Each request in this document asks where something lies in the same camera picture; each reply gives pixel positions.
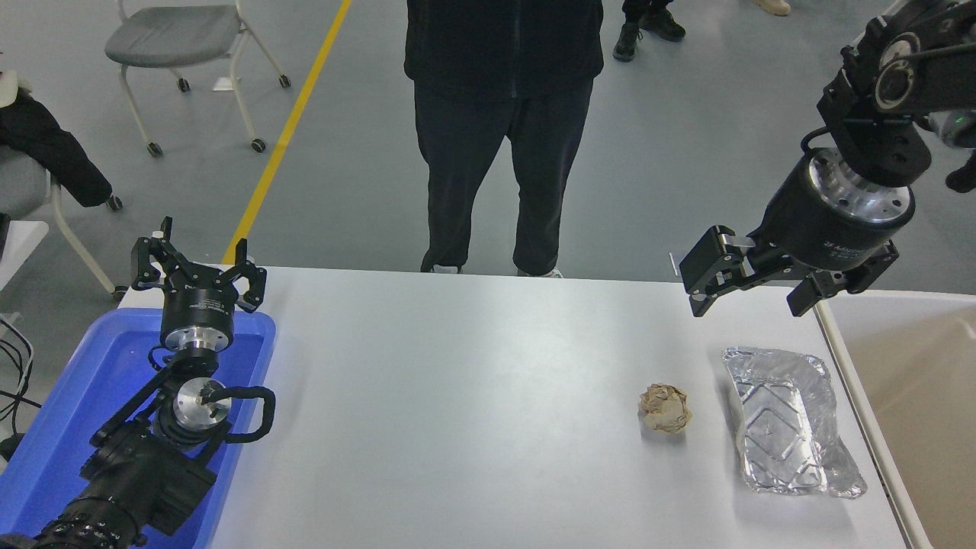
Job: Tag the white side desk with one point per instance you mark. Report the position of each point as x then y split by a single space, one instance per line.
17 244

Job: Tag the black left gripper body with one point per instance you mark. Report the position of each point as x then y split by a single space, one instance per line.
197 309

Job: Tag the large pale bin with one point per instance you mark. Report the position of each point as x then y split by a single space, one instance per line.
930 396

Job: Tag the foil tray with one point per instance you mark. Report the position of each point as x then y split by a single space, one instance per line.
778 427

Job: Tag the clear floor plate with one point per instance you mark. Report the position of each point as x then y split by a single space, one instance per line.
675 265

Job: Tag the crumpled tan paper ball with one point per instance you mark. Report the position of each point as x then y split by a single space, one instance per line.
665 409

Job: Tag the blue plastic tray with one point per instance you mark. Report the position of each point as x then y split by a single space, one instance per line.
69 396

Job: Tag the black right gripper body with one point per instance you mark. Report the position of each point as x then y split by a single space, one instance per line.
801 229

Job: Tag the person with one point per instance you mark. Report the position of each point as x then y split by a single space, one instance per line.
648 23
496 114
772 6
46 145

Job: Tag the grey wheeled chair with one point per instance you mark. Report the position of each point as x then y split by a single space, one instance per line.
171 34
19 187

